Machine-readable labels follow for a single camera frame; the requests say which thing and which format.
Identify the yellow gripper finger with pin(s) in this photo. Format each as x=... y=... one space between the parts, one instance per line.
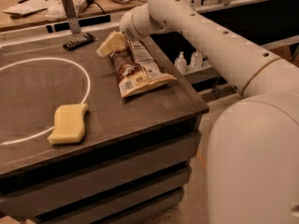
x=114 y=41

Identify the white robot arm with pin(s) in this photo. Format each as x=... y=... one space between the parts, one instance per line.
x=252 y=161

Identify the dark rxbar chocolate bar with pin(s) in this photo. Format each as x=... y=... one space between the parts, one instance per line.
x=79 y=42

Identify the yellow sponge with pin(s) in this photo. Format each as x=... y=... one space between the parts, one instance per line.
x=69 y=124

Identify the brown chip bag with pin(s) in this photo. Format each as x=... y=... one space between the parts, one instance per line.
x=136 y=70

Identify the white crumpled plastic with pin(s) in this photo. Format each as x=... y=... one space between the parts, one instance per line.
x=55 y=12

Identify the clear sanitizer bottle left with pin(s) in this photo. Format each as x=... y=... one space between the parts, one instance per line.
x=181 y=63

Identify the clear sanitizer bottle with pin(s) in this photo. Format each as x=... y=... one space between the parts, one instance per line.
x=196 y=59
x=181 y=63

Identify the clear sanitizer bottle right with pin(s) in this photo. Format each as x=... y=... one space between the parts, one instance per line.
x=196 y=59

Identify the white papers on desk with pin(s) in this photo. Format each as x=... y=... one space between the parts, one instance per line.
x=27 y=7

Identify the grey drawer cabinet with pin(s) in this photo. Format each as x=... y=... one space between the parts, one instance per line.
x=116 y=180

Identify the metal bracket post left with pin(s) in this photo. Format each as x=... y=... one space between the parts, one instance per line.
x=71 y=15

